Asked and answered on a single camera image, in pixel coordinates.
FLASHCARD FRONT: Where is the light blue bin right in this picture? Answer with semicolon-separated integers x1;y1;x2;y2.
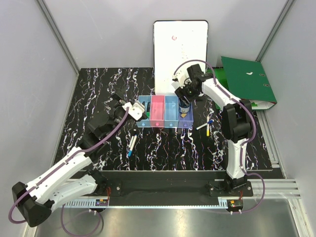
164;96;179;128

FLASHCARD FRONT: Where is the green capped black highlighter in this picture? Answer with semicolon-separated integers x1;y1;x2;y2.
146;102;151;118

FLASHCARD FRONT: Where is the yellow capped white marker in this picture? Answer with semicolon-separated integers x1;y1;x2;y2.
206;116;210;137

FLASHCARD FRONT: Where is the purple plastic bin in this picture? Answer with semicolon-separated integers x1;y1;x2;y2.
178;104;194;129

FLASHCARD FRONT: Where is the white dry-erase board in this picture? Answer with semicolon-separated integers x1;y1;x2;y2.
153;20;209;95

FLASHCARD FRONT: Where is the pink plastic bin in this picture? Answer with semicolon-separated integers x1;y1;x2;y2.
150;95;165;127

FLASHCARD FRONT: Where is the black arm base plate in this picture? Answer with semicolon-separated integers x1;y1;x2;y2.
101;171;253;208

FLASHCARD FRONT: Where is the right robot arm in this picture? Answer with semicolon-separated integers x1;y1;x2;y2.
175;64;256;196

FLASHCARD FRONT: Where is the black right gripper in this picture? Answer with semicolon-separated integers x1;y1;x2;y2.
174;80;200;108

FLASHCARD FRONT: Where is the blue capped white marker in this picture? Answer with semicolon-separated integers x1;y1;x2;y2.
196;120;213;130

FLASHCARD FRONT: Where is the dark green ring binder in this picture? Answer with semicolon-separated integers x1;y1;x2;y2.
221;56;277;110

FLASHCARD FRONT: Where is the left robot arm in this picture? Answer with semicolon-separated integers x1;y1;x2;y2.
12;94;146;227

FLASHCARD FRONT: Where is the light blue bin left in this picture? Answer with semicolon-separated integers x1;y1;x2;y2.
136;95;151;128

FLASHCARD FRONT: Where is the light blue bin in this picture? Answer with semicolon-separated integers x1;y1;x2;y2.
136;95;151;128
164;96;179;128

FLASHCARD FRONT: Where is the grey slotted cable duct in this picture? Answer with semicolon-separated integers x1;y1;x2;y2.
65;198;109;209

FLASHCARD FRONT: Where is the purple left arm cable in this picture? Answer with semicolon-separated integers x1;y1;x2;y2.
8;107;130;235

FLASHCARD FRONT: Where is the blue ink bottle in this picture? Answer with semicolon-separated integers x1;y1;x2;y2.
179;99;191;114

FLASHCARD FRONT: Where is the black capped white marker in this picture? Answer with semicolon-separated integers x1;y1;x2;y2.
130;129;137;144

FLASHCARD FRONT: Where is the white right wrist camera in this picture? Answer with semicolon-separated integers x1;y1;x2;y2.
171;71;191;89

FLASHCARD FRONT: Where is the cyan capped white marker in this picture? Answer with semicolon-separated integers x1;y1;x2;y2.
128;134;137;157

